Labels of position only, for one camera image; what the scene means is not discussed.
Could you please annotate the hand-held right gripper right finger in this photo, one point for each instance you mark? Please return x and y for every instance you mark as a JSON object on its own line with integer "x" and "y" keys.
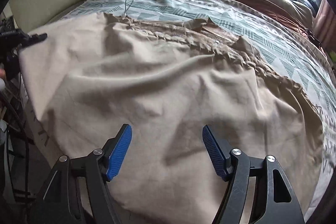
{"x": 214, "y": 153}

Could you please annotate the large beige gathered cloth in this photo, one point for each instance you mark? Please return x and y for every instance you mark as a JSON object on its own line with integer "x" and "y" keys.
{"x": 157, "y": 87}

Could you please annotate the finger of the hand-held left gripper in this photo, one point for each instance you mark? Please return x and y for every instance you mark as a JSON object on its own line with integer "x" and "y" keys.
{"x": 35, "y": 37}

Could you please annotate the person's left hand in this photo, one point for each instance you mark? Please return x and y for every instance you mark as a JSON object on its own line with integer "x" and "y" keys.
{"x": 1, "y": 74}

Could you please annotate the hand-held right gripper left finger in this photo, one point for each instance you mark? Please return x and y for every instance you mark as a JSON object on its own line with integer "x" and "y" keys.
{"x": 119, "y": 153}

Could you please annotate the teal triangle patterned duvet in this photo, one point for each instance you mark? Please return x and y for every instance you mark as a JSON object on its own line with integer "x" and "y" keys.
{"x": 170, "y": 6}

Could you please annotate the pink curtain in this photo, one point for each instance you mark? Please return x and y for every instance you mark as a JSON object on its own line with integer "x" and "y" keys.
{"x": 326, "y": 27}

